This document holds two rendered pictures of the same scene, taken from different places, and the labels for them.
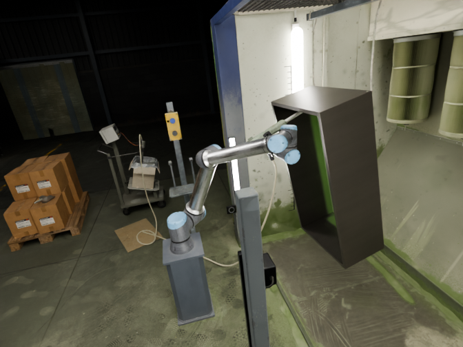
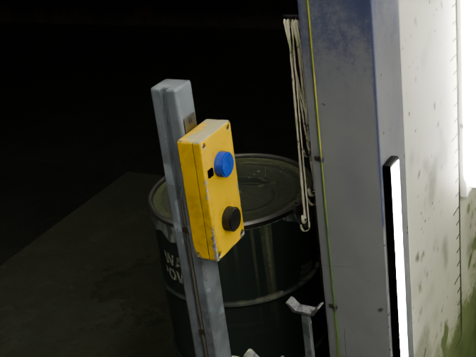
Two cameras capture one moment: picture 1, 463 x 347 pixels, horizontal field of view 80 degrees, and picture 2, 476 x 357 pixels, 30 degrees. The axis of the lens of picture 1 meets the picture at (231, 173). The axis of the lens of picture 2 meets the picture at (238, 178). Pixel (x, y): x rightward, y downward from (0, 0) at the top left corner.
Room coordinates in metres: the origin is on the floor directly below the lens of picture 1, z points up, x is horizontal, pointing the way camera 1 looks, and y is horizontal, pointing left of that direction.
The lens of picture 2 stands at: (1.53, 1.66, 2.17)
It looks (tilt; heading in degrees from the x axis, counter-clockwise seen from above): 25 degrees down; 312
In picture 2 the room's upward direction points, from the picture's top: 7 degrees counter-clockwise
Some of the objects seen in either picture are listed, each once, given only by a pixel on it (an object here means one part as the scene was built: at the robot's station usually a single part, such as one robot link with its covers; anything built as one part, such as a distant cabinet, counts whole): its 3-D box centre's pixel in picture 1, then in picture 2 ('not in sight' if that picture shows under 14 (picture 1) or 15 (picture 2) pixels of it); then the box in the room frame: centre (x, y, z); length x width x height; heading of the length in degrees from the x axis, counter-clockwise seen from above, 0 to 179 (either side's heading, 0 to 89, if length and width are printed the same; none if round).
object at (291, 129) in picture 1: (288, 136); not in sight; (1.50, -0.34, 1.52); 0.12 x 0.09 x 0.12; 147
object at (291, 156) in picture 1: (288, 154); not in sight; (1.51, -0.34, 1.41); 0.12 x 0.09 x 0.10; 18
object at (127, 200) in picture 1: (132, 167); not in sight; (3.88, 1.44, 0.64); 0.73 x 0.50 x 1.27; 102
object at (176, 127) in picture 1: (173, 126); (211, 190); (2.64, 0.50, 1.42); 0.12 x 0.06 x 0.26; 101
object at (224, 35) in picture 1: (235, 146); (361, 196); (2.66, -0.07, 1.14); 0.18 x 0.18 x 2.29; 11
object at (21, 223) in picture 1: (26, 217); not in sight; (3.28, 2.75, 0.32); 0.38 x 0.29 x 0.36; 19
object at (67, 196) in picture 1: (58, 200); not in sight; (3.70, 2.55, 0.33); 0.38 x 0.29 x 0.36; 20
